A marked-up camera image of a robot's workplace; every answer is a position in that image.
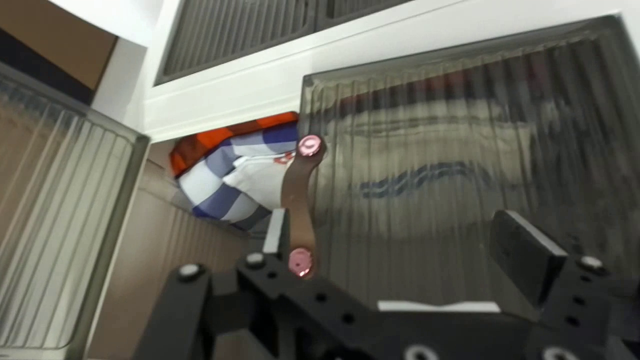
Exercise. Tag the ribbed glass cabinet door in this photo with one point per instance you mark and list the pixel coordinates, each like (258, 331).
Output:
(423, 150)

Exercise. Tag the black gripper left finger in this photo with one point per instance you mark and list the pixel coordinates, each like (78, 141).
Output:
(273, 240)

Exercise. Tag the left ribbed glass door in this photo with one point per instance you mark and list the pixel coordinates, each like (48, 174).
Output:
(66, 182)

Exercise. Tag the brown leather door handle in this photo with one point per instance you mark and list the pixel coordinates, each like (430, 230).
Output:
(296, 202)

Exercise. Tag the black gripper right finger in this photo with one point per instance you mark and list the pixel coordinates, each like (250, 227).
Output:
(527, 254)

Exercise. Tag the blue white checkered cloth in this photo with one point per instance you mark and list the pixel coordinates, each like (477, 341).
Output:
(241, 180)

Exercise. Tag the upper ribbed glass door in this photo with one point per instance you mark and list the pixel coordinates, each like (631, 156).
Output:
(211, 33)

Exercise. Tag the white cabinet frame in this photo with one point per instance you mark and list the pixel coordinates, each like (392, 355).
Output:
(270, 81)

